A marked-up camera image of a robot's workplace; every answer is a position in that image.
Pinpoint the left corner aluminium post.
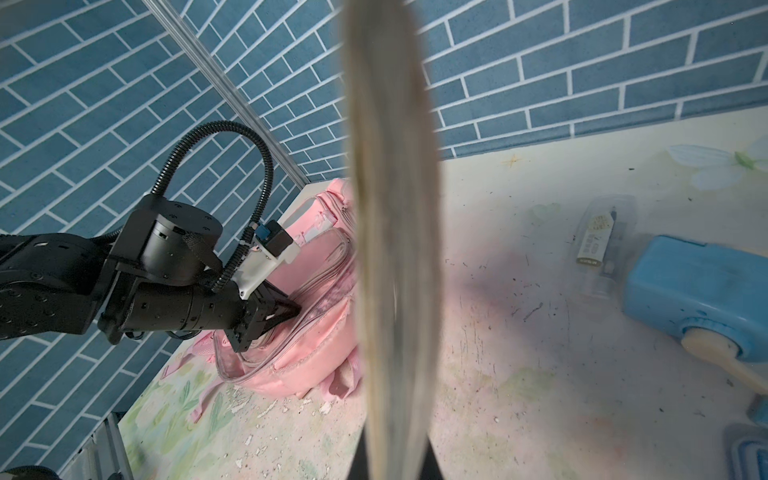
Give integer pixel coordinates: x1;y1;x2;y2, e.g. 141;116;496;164
143;0;309;190

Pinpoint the aluminium front rail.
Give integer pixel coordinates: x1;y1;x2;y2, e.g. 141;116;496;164
59;413;134;480

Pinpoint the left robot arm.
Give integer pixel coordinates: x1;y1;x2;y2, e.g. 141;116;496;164
1;194;300;352

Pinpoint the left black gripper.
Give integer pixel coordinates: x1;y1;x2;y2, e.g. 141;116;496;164
98;272;302;351

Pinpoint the blue geometry set case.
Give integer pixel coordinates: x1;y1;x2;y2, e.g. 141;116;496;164
723;395;767;480

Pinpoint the clear plastic eraser case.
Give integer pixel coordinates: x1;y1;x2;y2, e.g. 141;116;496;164
566;194;637;300

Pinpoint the blue pencil sharpener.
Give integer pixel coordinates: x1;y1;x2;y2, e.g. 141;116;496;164
622;236;767;395

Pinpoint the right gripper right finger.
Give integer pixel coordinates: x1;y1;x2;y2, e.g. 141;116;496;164
419;439;444;480

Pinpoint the left black corrugated cable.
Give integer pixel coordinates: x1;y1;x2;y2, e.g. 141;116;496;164
149;119;276;295

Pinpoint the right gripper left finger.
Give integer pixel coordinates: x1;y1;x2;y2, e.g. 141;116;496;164
347;425;368;480

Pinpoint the pink student backpack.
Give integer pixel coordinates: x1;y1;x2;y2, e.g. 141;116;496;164
163;179;362;423

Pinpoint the colourful illustrated book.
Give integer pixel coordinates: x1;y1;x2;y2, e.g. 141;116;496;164
342;1;443;479

